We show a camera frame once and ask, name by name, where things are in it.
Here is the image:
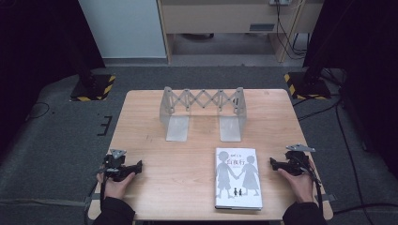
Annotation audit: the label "black floor cable loop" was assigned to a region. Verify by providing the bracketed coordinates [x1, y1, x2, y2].
[25, 101, 51, 122]

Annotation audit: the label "person's right hand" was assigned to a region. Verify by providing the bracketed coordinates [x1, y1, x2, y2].
[277, 158, 316, 204]

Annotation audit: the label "long black floor cable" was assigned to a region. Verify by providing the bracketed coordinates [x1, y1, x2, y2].
[331, 102, 398, 225]

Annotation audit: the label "right hand-held gripper cable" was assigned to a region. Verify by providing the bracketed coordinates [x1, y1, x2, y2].
[295, 154, 325, 217]

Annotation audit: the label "grey table bracket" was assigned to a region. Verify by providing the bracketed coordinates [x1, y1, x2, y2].
[83, 192, 101, 208]
[314, 193, 336, 203]

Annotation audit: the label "light wooden desk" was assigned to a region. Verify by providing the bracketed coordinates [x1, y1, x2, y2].
[157, 0, 326, 66]

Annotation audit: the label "hazard-striped black stand base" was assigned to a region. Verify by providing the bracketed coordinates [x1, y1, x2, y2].
[69, 73, 117, 102]
[283, 71, 332, 101]

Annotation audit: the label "left hand-held gripper cable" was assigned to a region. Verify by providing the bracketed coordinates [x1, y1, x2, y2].
[84, 168, 110, 225]

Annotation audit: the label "white book with grey figures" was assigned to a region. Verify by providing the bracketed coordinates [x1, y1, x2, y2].
[214, 146, 264, 211]

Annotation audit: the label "hand-held gripper cable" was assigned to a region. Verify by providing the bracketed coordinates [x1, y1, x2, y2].
[295, 154, 325, 217]
[84, 168, 110, 225]

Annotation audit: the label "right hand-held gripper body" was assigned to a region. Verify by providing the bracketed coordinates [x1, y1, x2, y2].
[281, 142, 316, 176]

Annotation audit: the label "person's left hand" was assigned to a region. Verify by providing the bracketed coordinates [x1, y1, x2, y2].
[96, 171, 137, 201]

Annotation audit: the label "black hanging cables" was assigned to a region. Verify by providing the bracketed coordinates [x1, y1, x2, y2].
[274, 0, 311, 61]

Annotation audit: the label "black curtain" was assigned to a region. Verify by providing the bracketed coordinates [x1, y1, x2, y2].
[302, 0, 398, 181]
[0, 0, 106, 163]

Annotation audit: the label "expandable grey metal book rack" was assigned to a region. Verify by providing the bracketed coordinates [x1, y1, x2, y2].
[159, 85, 248, 143]

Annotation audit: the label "white cabinet panel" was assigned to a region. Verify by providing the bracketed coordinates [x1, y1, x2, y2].
[77, 0, 167, 60]

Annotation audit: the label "black stand pole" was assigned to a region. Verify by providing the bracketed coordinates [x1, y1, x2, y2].
[69, 18, 97, 90]
[304, 18, 332, 85]

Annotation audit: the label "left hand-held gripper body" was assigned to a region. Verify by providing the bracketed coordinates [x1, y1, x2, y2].
[99, 148, 133, 183]

